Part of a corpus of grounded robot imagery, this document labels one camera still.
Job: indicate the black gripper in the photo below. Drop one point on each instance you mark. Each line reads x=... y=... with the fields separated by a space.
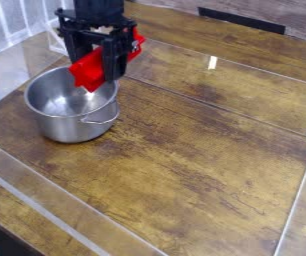
x=96 y=22

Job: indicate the red rectangular block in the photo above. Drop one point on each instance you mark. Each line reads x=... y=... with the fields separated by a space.
x=88 y=69

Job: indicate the silver metal pot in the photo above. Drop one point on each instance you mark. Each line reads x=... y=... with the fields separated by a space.
x=71 y=115

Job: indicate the clear acrylic stand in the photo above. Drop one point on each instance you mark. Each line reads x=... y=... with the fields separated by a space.
x=55 y=40

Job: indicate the black strip on table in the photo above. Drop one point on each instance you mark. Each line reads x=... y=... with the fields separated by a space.
x=240 y=20

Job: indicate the clear acrylic front panel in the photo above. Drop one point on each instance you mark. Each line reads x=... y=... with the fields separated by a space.
x=83 y=222

